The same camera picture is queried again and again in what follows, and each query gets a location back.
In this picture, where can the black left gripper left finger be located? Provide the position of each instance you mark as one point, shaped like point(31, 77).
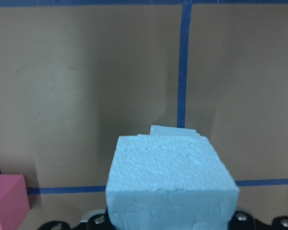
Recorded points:
point(61, 225)

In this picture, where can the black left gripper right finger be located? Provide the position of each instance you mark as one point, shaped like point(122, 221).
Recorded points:
point(279, 223)

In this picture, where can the light blue block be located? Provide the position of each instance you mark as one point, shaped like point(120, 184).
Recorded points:
point(169, 183)

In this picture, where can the pink foam block far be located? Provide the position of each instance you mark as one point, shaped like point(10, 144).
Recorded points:
point(14, 204)

